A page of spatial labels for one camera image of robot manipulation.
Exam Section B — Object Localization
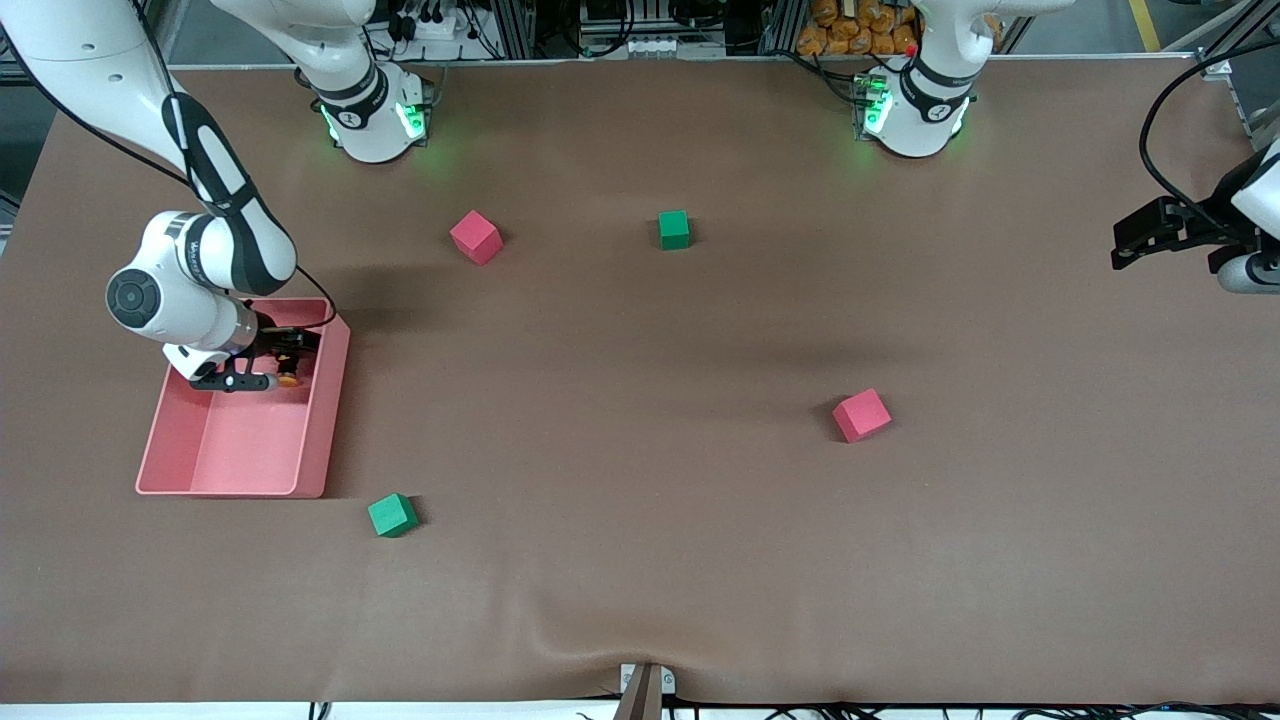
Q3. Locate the red foam cube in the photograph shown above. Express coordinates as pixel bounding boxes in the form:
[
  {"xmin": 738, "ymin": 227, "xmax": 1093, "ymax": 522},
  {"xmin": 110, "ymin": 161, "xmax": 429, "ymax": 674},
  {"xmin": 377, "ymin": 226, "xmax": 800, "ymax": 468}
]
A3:
[
  {"xmin": 449, "ymin": 210, "xmax": 504, "ymax": 267},
  {"xmin": 832, "ymin": 388, "xmax": 893, "ymax": 444}
]

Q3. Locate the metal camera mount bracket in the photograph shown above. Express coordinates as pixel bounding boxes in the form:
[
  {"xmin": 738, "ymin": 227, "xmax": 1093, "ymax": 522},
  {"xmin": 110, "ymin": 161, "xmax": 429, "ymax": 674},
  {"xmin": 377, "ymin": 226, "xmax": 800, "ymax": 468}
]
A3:
[{"xmin": 619, "ymin": 663, "xmax": 677, "ymax": 720}]

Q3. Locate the brown table mat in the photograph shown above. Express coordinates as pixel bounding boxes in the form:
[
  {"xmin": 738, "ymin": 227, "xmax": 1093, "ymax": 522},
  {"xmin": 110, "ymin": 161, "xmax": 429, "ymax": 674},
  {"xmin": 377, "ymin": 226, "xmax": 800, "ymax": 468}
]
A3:
[{"xmin": 0, "ymin": 60, "xmax": 1280, "ymax": 706}]

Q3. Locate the pink plastic tray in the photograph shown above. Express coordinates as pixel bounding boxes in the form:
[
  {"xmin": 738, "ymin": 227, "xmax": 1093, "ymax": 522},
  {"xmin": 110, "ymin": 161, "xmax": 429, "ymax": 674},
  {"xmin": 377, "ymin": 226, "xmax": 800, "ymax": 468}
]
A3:
[{"xmin": 135, "ymin": 297, "xmax": 352, "ymax": 499}]

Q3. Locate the white terminal strip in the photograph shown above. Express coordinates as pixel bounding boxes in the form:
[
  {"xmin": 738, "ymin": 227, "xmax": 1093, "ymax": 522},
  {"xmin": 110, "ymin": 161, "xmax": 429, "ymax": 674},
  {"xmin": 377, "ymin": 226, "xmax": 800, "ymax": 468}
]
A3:
[{"xmin": 622, "ymin": 35, "xmax": 728, "ymax": 59}]

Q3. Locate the bag of orange bread rolls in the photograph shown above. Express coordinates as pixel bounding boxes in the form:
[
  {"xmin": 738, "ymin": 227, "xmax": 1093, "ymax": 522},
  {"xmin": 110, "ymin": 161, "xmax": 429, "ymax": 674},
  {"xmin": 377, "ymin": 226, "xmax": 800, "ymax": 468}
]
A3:
[{"xmin": 797, "ymin": 0, "xmax": 919, "ymax": 58}]

